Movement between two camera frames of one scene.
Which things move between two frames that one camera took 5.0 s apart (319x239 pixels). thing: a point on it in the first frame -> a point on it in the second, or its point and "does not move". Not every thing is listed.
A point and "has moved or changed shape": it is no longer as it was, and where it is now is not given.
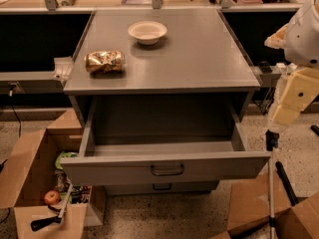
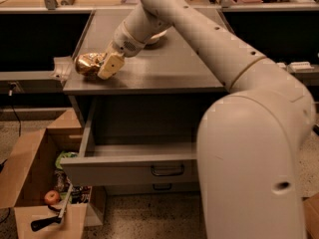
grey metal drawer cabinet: [170, 123] does not move
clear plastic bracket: [63, 65] does not move
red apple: [52, 197] does not move
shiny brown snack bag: [107, 61] has moved or changed shape
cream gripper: [303, 39] -> [127, 43]
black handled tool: [41, 223] does not move
